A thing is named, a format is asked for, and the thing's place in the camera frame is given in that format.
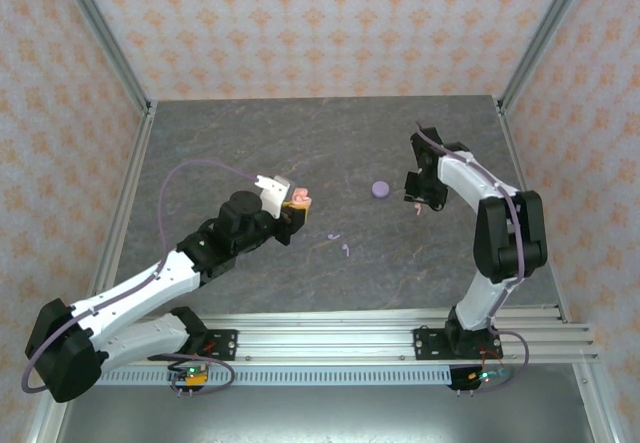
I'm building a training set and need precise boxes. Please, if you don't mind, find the narrow aluminium extrusion beam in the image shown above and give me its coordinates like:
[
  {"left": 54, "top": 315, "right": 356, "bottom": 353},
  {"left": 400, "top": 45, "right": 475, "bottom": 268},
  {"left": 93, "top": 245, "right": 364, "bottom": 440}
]
[{"left": 134, "top": 305, "right": 571, "bottom": 328}]

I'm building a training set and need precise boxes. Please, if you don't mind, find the wide aluminium extrusion beam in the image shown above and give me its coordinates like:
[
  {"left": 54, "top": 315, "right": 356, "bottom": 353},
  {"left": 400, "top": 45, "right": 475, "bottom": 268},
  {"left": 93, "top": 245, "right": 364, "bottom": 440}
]
[{"left": 104, "top": 325, "right": 601, "bottom": 364}]

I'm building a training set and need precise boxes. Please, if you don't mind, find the small electronics board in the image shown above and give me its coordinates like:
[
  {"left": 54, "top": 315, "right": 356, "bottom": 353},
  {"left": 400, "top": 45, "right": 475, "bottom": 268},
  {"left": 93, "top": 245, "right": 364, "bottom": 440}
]
[
  {"left": 467, "top": 368, "right": 510, "bottom": 384},
  {"left": 167, "top": 362, "right": 211, "bottom": 390}
]

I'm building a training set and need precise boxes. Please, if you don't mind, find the grey metal sheet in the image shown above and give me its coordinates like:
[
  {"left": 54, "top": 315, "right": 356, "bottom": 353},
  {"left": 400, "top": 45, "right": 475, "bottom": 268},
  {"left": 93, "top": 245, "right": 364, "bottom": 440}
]
[{"left": 54, "top": 382, "right": 599, "bottom": 443}]

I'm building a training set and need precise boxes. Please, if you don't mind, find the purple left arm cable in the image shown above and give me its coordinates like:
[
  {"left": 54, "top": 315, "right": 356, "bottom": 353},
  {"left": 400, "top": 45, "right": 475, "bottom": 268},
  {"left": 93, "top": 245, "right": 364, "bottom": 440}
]
[{"left": 20, "top": 157, "right": 261, "bottom": 398}]

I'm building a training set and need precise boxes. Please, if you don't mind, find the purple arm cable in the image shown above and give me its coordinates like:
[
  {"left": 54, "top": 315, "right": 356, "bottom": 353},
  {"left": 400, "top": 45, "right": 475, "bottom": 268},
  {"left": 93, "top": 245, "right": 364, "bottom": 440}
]
[
  {"left": 414, "top": 120, "right": 531, "bottom": 395},
  {"left": 20, "top": 157, "right": 261, "bottom": 398}
]

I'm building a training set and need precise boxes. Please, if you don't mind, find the aluminium table side rail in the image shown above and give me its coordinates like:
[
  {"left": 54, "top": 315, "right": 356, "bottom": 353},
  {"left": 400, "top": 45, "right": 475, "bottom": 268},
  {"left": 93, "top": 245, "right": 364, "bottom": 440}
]
[
  {"left": 82, "top": 101, "right": 159, "bottom": 322},
  {"left": 496, "top": 98, "right": 572, "bottom": 324}
]

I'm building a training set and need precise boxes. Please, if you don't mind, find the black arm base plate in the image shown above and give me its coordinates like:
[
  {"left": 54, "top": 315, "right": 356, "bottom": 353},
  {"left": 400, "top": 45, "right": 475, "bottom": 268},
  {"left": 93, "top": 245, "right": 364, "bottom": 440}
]
[
  {"left": 412, "top": 327, "right": 504, "bottom": 363},
  {"left": 146, "top": 328, "right": 239, "bottom": 363}
]

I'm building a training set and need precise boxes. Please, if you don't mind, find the slotted grey cable duct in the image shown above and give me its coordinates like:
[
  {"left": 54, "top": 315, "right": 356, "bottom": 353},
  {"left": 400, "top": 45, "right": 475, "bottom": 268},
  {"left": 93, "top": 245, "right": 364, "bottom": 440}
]
[{"left": 97, "top": 365, "right": 454, "bottom": 388}]

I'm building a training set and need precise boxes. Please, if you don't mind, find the aluminium frame post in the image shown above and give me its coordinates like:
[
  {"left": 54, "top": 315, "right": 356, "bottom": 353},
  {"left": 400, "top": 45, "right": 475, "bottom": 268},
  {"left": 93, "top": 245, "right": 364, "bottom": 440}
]
[
  {"left": 497, "top": 0, "right": 599, "bottom": 114},
  {"left": 52, "top": 0, "right": 155, "bottom": 117}
]

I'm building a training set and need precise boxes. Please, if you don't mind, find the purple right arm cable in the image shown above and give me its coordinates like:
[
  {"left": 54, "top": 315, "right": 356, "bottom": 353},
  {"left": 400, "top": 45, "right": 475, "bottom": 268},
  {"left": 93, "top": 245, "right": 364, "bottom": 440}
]
[{"left": 414, "top": 120, "right": 531, "bottom": 395}]

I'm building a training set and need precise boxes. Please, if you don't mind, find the aluminium frame leg rail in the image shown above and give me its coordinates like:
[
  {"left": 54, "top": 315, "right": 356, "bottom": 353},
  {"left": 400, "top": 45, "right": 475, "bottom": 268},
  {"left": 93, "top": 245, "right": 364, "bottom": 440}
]
[
  {"left": 572, "top": 362, "right": 621, "bottom": 443},
  {"left": 23, "top": 397, "right": 66, "bottom": 443}
]

